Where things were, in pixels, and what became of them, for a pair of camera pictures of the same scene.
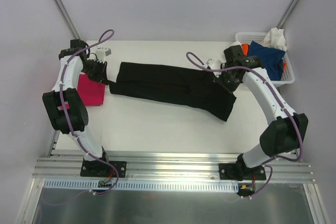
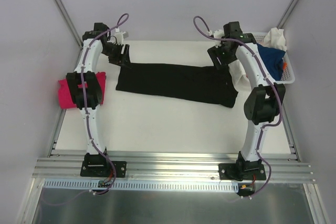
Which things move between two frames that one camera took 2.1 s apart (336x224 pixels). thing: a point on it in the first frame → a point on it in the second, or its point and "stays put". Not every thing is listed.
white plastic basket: (246, 38) stays put
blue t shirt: (271, 58) stays put
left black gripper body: (99, 71) → (121, 55)
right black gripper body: (220, 77) → (218, 56)
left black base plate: (97, 168) stays put
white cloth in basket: (275, 38) stays put
